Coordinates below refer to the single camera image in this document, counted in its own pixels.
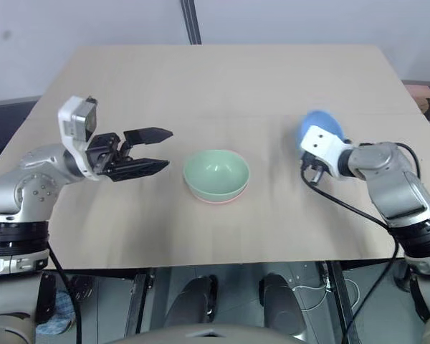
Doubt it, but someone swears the brown cardboard box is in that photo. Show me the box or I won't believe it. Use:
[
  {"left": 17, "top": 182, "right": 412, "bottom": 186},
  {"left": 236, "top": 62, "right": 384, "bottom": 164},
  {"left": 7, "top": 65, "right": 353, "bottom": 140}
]
[{"left": 402, "top": 79, "right": 430, "bottom": 123}]

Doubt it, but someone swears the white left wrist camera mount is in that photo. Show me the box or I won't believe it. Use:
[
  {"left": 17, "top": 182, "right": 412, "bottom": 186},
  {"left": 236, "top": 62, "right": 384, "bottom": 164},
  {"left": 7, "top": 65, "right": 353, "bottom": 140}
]
[{"left": 57, "top": 95, "right": 100, "bottom": 181}]

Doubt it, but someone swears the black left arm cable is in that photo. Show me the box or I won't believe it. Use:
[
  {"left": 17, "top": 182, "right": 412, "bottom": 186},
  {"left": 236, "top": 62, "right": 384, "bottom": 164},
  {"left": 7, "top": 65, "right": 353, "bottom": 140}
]
[{"left": 47, "top": 246, "right": 82, "bottom": 344}]

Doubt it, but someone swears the green bowl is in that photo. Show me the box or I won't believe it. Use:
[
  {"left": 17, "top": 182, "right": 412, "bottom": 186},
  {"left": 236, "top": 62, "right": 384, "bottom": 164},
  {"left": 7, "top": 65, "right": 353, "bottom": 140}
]
[{"left": 182, "top": 148, "right": 251, "bottom": 202}]

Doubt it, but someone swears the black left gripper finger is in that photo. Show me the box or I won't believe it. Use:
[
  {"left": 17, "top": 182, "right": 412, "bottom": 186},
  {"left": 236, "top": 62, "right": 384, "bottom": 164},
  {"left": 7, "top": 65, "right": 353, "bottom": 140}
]
[
  {"left": 123, "top": 126, "right": 174, "bottom": 147},
  {"left": 106, "top": 158, "right": 171, "bottom": 182}
]

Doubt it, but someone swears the grey side table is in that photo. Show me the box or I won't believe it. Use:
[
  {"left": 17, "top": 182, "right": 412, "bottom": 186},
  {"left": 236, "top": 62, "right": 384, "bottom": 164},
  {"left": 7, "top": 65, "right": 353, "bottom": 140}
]
[{"left": 0, "top": 95, "right": 41, "bottom": 169}]

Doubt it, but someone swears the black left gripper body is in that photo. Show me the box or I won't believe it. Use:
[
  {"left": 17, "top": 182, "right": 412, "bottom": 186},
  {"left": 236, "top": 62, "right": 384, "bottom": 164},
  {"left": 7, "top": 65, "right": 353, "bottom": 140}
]
[{"left": 85, "top": 132, "right": 133, "bottom": 177}]

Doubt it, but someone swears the blue patterned cloth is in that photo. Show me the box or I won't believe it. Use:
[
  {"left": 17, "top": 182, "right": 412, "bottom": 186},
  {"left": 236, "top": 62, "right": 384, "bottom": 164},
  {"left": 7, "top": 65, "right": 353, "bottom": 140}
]
[{"left": 37, "top": 289, "right": 76, "bottom": 335}]

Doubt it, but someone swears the pink bowl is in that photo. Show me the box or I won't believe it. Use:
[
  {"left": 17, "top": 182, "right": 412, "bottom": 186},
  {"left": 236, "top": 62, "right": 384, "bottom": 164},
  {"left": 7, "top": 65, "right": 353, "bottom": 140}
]
[{"left": 191, "top": 181, "right": 251, "bottom": 206}]

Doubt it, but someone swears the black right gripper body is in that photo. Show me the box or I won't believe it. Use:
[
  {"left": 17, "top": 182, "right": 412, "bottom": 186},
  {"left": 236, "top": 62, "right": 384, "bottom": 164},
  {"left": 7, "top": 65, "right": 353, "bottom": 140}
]
[{"left": 300, "top": 150, "right": 333, "bottom": 184}]

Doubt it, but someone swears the dark rounded shell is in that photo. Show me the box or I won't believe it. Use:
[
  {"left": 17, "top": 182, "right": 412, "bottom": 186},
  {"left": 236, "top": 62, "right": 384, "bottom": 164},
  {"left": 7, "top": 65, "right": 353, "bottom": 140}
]
[
  {"left": 163, "top": 274, "right": 219, "bottom": 325},
  {"left": 259, "top": 273, "right": 309, "bottom": 340}
]

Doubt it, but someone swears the blue bowl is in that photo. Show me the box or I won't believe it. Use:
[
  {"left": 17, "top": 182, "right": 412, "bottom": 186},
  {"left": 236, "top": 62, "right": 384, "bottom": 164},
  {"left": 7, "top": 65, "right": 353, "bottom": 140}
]
[{"left": 296, "top": 110, "right": 347, "bottom": 157}]

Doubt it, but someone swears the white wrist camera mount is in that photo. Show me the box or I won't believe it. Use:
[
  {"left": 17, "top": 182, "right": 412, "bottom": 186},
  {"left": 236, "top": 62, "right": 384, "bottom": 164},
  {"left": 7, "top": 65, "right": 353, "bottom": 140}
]
[
  {"left": 300, "top": 125, "right": 353, "bottom": 177},
  {"left": 57, "top": 95, "right": 100, "bottom": 181}
]

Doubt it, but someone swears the grey robot torso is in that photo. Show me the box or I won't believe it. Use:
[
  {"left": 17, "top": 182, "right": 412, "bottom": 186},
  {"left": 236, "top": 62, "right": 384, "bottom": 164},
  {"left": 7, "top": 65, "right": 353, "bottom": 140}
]
[{"left": 113, "top": 323, "right": 311, "bottom": 344}]

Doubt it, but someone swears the thin white cable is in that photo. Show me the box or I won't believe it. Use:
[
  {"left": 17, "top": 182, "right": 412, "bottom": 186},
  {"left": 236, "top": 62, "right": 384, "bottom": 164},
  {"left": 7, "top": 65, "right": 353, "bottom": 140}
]
[{"left": 292, "top": 277, "right": 360, "bottom": 310}]

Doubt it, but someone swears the dark vertical wall strip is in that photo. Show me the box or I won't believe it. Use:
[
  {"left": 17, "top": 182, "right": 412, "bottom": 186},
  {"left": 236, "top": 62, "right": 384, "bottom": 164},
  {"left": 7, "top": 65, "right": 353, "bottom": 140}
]
[{"left": 180, "top": 0, "right": 202, "bottom": 46}]

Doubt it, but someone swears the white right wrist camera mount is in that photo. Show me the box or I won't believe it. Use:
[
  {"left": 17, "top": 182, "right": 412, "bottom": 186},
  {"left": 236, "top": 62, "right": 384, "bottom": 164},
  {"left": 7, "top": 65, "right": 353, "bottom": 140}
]
[{"left": 300, "top": 125, "right": 353, "bottom": 177}]

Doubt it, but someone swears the black table leg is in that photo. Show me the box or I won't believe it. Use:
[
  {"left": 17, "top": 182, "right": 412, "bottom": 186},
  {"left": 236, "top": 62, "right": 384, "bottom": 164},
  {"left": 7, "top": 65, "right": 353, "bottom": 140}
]
[
  {"left": 321, "top": 260, "right": 356, "bottom": 344},
  {"left": 123, "top": 267, "right": 156, "bottom": 338}
]

